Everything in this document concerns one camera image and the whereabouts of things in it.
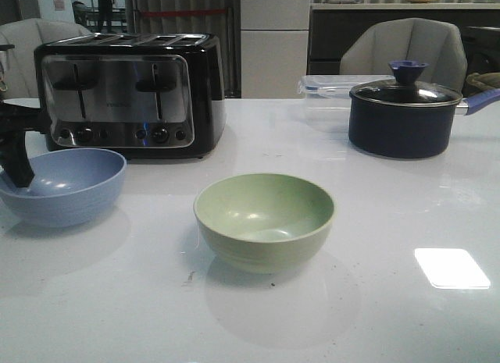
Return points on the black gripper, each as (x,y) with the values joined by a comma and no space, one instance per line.
(15,119)

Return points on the blue bowl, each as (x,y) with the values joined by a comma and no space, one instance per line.
(69,187)

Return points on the green bowl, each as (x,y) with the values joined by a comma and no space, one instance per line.
(264,222)

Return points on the beige armchair left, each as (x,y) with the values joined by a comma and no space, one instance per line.
(26,35)

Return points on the beige armchair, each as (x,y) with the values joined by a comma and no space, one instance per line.
(438,44)
(26,35)

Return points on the black and steel toaster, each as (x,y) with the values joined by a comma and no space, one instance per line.
(143,95)

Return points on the person in dark clothes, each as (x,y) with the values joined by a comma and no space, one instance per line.
(105,15)

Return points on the red barrier tape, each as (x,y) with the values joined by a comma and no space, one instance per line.
(181,13)

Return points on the white cabinet column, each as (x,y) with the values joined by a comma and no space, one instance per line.
(274,44)

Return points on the clear plastic storage container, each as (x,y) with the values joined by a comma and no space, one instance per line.
(326,102)

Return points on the dark kitchen counter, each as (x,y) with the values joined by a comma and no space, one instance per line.
(334,28)

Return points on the beige armchair right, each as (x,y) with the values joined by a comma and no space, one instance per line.
(438,44)

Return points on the dark blue saucepan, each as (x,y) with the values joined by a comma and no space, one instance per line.
(409,131)

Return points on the glass pot lid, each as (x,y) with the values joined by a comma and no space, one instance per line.
(405,88)

